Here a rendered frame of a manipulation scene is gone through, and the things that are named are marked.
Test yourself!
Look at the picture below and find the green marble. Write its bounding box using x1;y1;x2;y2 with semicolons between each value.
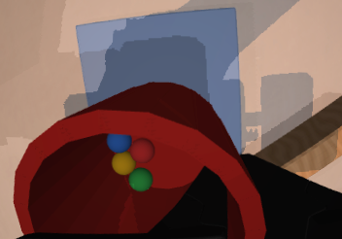
128;168;153;191

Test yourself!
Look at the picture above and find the red marble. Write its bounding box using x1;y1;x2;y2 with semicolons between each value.
129;138;155;164

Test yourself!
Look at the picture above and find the blue marble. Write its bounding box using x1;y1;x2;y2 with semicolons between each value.
108;133;132;154

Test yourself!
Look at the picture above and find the yellow marble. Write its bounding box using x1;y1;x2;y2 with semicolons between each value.
113;151;136;176

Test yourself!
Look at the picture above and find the brown wooden beam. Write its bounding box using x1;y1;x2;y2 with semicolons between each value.
255;96;342;178

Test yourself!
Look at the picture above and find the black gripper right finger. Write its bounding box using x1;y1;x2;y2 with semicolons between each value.
240;154;342;239

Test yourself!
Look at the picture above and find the red cup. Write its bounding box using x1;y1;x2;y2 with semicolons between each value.
13;83;265;239

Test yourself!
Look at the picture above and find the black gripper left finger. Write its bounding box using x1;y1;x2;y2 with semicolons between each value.
17;166;228;239

